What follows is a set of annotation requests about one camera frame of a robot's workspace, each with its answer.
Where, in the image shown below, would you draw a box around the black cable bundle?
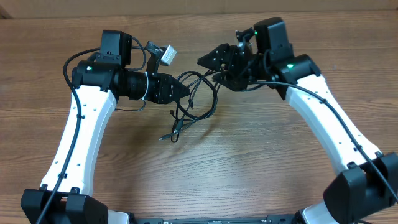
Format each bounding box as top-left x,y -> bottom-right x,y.
169,70 -> 222,144

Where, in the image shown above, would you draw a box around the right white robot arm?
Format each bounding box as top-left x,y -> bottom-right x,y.
197,17 -> 397,223

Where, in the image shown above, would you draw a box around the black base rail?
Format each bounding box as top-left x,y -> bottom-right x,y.
131,214 -> 297,224

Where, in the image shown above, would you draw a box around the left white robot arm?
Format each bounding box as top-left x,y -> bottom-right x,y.
21,30 -> 190,223

